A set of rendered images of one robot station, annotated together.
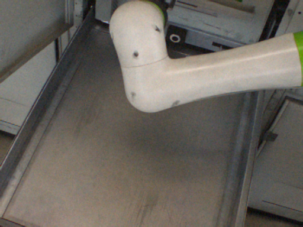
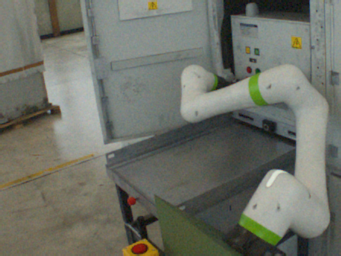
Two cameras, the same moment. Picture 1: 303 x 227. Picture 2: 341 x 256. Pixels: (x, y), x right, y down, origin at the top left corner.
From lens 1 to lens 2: 124 cm
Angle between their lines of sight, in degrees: 49
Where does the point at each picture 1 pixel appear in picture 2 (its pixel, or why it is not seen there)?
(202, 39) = (282, 129)
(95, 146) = (180, 160)
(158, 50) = (195, 85)
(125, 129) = (202, 158)
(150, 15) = (195, 68)
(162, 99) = (189, 108)
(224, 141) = not seen: hidden behind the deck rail
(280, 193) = not seen: outside the picture
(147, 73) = (186, 95)
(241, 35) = not seen: hidden behind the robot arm
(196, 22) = (278, 116)
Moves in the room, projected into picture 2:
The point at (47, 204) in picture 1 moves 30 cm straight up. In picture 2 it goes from (135, 171) to (123, 104)
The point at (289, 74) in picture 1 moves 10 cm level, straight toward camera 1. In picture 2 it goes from (243, 91) to (215, 97)
